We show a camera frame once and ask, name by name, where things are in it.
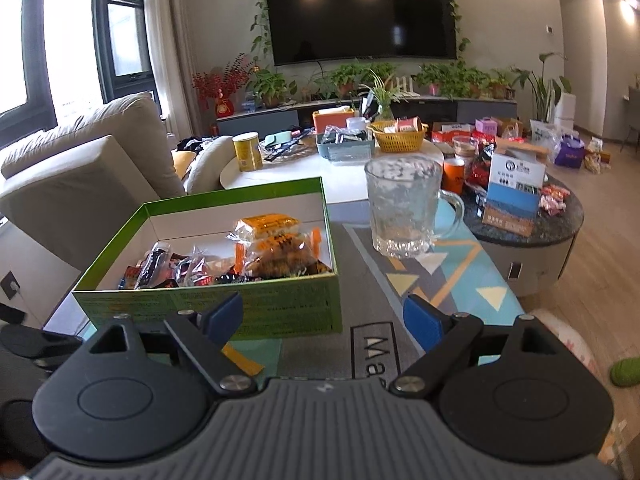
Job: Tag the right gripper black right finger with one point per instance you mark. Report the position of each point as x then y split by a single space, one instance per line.
513 392

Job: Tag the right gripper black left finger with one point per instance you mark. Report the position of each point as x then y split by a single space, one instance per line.
133 391

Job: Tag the dark round side table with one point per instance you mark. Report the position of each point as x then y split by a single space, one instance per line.
529 264

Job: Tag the yellow sausage snack packet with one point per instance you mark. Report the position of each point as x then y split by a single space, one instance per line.
248 366

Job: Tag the beige sofa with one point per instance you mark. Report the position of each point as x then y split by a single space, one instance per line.
73 187

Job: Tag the patterned table mat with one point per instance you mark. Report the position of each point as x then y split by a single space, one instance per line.
345 323

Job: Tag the blue white cardboard box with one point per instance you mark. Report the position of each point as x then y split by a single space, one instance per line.
513 194

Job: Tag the green cardboard box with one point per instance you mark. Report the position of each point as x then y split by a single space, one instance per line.
178 254

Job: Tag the orange clear pastry packet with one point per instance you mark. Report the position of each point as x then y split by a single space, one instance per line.
278 256

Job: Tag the orange cracker packet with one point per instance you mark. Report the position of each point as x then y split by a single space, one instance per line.
249 229

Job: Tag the clear glass mug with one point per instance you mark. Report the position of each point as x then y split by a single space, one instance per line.
404 193

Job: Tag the purple gift bag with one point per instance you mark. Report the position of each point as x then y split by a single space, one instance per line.
570 152

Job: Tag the yellow can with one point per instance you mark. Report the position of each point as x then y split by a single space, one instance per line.
247 152

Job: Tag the yellow woven basket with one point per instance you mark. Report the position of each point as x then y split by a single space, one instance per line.
392 141

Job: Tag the white round coffee table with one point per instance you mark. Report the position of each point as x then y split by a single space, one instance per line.
343 182

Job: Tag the teal plastic basket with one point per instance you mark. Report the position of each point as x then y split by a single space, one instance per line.
350 150

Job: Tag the red flower vase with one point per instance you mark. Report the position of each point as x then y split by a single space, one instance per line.
219 85

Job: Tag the spider plant in vase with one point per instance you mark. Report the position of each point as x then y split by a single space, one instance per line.
380 99

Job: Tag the orange tissue box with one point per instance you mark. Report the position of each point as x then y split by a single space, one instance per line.
332 117

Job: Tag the wall mounted black television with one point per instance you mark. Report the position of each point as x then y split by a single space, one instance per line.
304 31

